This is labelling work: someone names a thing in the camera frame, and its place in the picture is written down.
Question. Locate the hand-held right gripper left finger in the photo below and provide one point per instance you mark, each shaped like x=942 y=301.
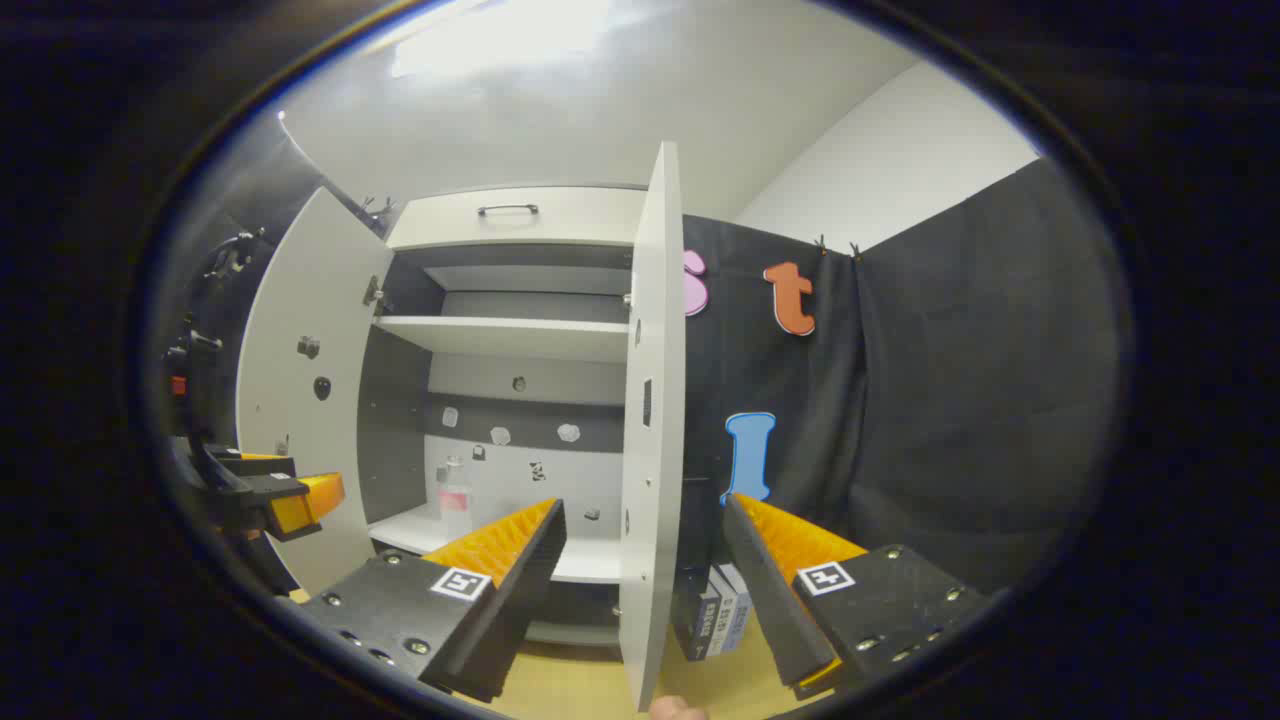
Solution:
x=520 y=580

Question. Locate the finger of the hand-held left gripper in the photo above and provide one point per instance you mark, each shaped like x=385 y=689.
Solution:
x=262 y=465
x=300 y=505

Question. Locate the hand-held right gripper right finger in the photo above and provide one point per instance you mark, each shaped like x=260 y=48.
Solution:
x=770 y=590

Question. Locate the clear bottle with pink label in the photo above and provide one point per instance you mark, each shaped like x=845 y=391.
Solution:
x=455 y=505

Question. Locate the white cabinet door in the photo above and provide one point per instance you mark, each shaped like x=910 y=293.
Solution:
x=655 y=300
x=300 y=300

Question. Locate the white and grey cabinet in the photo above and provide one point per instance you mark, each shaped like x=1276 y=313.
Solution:
x=500 y=338

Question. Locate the metal door hinge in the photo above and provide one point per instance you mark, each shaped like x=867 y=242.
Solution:
x=374 y=292

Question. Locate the white cabinet drawer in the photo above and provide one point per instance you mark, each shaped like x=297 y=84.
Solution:
x=430 y=225

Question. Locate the light blue book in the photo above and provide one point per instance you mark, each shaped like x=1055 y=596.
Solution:
x=738 y=610

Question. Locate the grey book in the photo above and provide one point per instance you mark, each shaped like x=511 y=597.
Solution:
x=722 y=605

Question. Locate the dark blue book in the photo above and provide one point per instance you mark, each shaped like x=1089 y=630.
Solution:
x=692 y=620

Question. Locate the black clamp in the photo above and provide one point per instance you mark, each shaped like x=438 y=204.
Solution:
x=235 y=255

